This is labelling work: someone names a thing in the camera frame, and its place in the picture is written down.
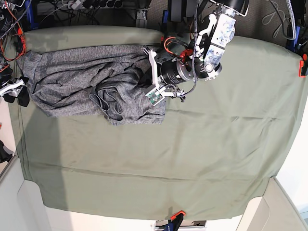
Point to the green table cloth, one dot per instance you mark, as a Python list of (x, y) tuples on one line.
[(211, 155)]

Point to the metal table bracket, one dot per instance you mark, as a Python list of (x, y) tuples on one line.
[(141, 18)]

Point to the orange black clamp bottom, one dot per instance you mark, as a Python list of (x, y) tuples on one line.
[(175, 221)]

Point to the blue clamp handle left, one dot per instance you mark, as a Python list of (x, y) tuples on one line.
[(30, 17)]

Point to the blue clamp handle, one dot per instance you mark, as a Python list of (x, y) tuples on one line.
[(293, 45), (30, 17), (164, 21)]

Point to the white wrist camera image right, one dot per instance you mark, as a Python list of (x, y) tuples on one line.
[(154, 96)]

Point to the orange black clamp right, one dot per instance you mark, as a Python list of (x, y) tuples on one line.
[(303, 66)]

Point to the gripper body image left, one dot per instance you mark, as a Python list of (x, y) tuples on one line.
[(13, 87)]

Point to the blue clamp handle right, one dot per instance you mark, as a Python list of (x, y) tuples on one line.
[(293, 45)]

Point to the white power strip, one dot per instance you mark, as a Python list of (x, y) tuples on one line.
[(72, 4)]

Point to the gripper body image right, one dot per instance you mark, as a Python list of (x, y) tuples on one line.
[(166, 81)]

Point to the grey long-sleeve T-shirt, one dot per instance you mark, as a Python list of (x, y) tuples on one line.
[(101, 80)]

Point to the blue clamp handle centre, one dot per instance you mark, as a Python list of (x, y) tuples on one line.
[(164, 21)]

